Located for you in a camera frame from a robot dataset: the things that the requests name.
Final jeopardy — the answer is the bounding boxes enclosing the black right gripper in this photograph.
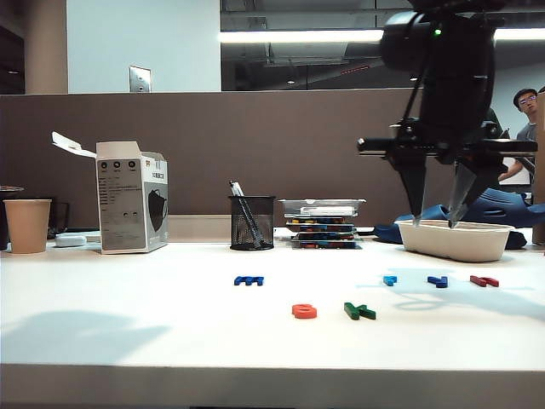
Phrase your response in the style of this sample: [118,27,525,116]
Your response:
[356,100,538,229]

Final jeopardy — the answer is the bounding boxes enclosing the green letter k magnet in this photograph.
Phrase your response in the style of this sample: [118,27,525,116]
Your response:
[343,301,378,321]

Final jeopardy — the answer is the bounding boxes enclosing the orange letter s magnet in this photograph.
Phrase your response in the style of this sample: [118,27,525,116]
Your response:
[291,303,318,320]

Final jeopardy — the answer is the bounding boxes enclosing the blue foam clog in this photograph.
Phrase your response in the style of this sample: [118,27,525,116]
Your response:
[463,185,545,229]

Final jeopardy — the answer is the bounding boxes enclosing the beige oval pulp tray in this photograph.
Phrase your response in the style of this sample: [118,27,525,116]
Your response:
[393,220,515,263]

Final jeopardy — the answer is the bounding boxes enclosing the blue foam shoes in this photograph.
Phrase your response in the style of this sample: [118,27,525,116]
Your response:
[372,204,529,251]

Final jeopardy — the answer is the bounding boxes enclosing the brown cardboard box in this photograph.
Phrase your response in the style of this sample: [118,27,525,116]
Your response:
[531,93,545,246]

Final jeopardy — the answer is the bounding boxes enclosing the person in grey shirt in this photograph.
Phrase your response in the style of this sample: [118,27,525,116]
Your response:
[497,88,538,182]

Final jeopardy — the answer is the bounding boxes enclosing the clear plastic case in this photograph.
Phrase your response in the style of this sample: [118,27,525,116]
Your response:
[277,199,366,221]

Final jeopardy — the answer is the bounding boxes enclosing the black mesh pen holder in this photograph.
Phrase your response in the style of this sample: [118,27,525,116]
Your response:
[227,195,277,252]

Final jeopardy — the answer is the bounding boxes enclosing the ceiling light strip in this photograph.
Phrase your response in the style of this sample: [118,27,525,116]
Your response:
[219,28,545,45]

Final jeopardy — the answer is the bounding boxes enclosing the white black pen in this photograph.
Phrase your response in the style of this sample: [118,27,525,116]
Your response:
[228,181,266,248]

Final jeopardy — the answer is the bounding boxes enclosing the brown desk partition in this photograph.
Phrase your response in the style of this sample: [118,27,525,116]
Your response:
[0,88,456,218]

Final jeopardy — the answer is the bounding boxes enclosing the white grey mask box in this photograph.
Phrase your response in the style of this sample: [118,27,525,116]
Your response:
[51,131,169,256]

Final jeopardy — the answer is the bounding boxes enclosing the white earbud case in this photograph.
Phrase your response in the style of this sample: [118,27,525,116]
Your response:
[54,233,89,249]

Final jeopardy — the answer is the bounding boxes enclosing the dark translucent tumbler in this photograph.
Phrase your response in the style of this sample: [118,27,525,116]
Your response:
[49,202,70,240]

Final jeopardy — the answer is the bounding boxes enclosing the brown paper cup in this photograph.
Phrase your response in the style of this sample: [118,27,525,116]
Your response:
[3,199,53,256]

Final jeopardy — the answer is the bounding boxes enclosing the black camera cable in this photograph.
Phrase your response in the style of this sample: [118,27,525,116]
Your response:
[402,59,429,124]

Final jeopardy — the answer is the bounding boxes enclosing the metal wall plate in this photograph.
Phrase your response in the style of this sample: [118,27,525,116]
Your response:
[129,66,152,95]

